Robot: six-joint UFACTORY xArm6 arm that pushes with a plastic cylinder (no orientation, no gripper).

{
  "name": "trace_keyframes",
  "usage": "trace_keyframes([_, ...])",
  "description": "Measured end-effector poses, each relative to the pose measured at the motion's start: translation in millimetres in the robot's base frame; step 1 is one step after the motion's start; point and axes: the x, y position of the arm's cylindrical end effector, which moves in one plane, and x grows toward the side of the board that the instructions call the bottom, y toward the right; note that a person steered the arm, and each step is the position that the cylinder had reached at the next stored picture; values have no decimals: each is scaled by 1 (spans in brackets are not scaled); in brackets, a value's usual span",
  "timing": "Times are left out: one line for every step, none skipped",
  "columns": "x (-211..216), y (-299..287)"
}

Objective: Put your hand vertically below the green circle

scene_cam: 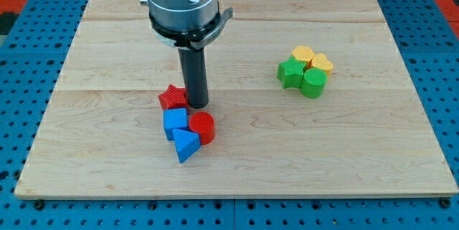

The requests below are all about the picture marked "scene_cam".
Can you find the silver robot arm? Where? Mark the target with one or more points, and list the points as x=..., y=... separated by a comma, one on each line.
x=189, y=26

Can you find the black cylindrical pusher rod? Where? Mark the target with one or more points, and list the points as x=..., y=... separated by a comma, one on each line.
x=195, y=77

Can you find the wooden board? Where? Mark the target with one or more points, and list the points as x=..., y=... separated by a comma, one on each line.
x=366, y=136

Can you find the black clamp ring mount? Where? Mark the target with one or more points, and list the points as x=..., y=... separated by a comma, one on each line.
x=193, y=40

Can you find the blue triangle block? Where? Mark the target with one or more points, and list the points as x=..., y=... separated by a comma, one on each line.
x=186, y=143

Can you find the blue cube block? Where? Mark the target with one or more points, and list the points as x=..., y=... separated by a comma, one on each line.
x=176, y=118

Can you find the yellow heart block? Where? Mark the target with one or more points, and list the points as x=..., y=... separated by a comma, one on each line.
x=321, y=61

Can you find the green star block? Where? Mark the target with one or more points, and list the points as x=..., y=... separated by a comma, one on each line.
x=290, y=73

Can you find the green cylinder block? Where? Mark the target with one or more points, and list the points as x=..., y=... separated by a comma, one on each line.
x=313, y=83

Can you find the yellow hexagon block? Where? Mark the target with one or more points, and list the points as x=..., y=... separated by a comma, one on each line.
x=303, y=54

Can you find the red star block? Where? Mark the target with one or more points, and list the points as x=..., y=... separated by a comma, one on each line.
x=174, y=97

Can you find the red cylinder block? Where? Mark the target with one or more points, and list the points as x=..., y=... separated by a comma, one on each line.
x=202, y=123

